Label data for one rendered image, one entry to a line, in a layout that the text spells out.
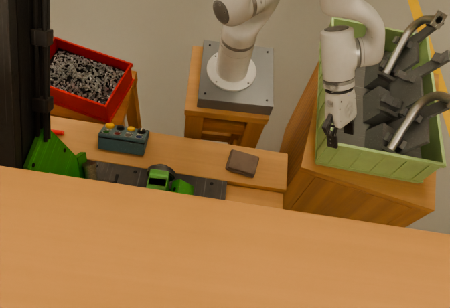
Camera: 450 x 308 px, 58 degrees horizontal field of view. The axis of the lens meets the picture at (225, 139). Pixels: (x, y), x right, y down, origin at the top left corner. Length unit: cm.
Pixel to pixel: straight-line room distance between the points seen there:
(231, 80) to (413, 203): 81
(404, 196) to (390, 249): 145
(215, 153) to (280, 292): 120
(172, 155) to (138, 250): 118
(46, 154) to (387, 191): 118
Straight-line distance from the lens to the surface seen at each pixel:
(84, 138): 141
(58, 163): 107
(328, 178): 157
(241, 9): 119
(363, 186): 159
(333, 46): 107
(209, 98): 147
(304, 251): 19
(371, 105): 166
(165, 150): 136
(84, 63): 162
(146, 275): 18
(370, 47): 110
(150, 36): 289
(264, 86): 154
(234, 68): 144
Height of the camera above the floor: 211
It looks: 60 degrees down
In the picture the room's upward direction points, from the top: 14 degrees clockwise
